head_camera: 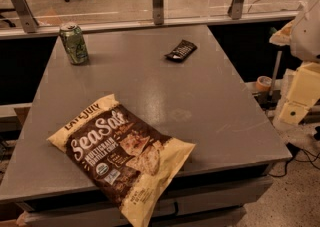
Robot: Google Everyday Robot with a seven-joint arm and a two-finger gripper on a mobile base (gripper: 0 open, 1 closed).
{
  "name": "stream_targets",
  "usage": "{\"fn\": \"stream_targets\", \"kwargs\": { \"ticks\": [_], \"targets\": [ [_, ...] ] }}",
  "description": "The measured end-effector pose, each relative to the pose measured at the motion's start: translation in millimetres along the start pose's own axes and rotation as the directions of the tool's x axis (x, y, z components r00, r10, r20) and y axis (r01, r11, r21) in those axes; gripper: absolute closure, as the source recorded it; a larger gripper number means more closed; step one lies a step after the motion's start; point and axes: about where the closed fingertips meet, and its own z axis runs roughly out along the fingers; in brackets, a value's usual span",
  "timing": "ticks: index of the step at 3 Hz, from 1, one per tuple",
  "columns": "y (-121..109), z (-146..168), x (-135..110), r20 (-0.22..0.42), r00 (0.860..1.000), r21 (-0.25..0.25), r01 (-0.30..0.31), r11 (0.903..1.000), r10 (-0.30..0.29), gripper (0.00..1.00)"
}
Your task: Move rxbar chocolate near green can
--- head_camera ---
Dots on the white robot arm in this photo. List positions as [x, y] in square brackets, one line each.
[303, 37]

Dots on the green soda can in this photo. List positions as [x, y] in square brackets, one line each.
[73, 41]

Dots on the sea salt tortilla chips bag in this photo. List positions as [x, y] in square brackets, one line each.
[127, 159]

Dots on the middle metal glass bracket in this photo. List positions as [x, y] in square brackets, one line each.
[158, 12]

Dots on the metal window rail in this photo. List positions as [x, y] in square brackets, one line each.
[46, 31]

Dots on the left metal glass bracket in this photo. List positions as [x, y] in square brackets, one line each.
[27, 20]

